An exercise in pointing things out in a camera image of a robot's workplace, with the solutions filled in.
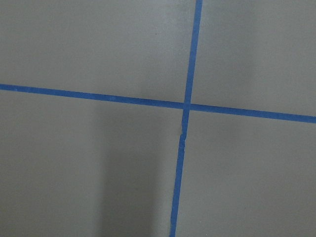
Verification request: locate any vertical blue tape strip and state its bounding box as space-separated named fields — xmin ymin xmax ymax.
xmin=169 ymin=0 xmax=203 ymax=237

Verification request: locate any horizontal blue tape strip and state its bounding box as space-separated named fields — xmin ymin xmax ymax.
xmin=0 ymin=84 xmax=316 ymax=124

